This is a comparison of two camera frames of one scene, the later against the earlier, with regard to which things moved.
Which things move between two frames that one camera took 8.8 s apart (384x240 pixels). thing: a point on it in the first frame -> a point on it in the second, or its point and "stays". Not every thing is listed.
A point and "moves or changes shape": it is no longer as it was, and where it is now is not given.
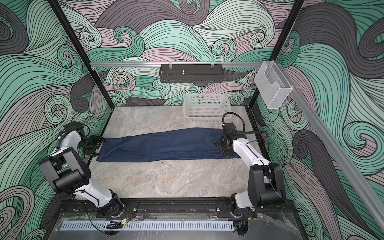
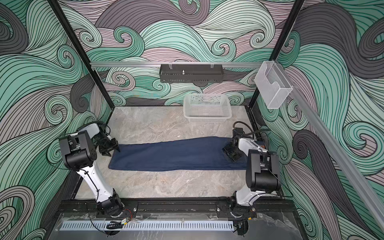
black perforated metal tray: x=191 y=73 stays
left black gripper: x=92 y=151 -> x=115 y=145
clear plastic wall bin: x=273 y=85 stays
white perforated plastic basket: x=206 y=108 stays
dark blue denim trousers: x=163 y=144 moves or changes shape
